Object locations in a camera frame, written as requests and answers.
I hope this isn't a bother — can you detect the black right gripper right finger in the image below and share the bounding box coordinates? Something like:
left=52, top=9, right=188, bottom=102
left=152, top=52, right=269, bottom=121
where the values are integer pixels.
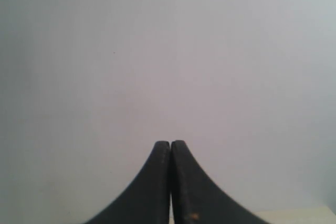
left=170, top=140, right=266, bottom=224

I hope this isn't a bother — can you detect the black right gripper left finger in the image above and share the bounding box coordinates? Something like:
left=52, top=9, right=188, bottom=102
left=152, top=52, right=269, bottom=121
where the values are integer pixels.
left=87, top=141, right=171, bottom=224

